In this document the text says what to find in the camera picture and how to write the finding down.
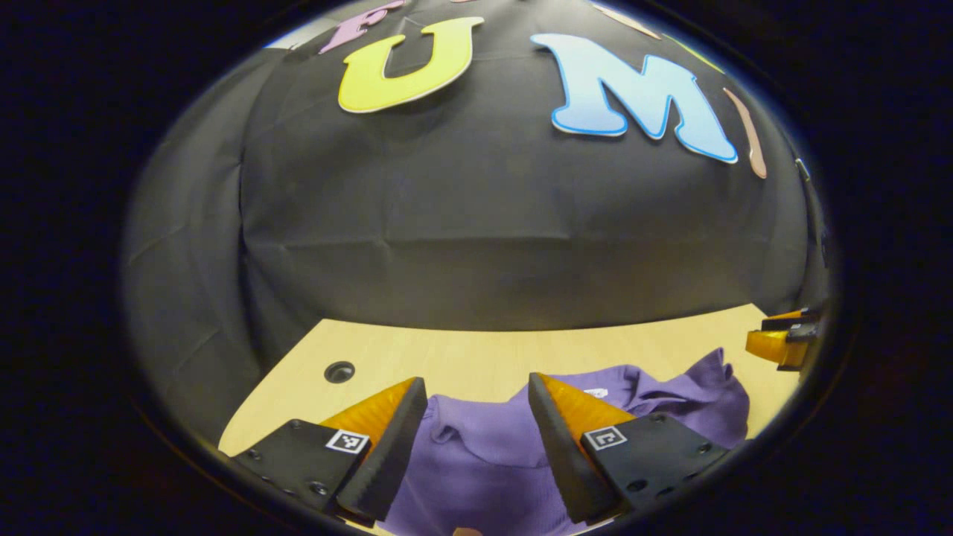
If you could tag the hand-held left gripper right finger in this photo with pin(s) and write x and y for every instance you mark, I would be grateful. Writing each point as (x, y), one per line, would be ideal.
(558, 454)

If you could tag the black backdrop cloth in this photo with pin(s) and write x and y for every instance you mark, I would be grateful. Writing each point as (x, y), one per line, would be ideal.
(484, 246)

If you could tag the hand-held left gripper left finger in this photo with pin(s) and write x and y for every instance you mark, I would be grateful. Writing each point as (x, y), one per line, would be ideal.
(394, 454)

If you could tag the purple button shirt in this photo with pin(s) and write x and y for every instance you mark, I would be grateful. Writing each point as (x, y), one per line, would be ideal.
(484, 461)

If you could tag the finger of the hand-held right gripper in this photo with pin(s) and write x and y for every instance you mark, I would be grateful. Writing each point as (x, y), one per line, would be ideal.
(774, 348)
(782, 323)

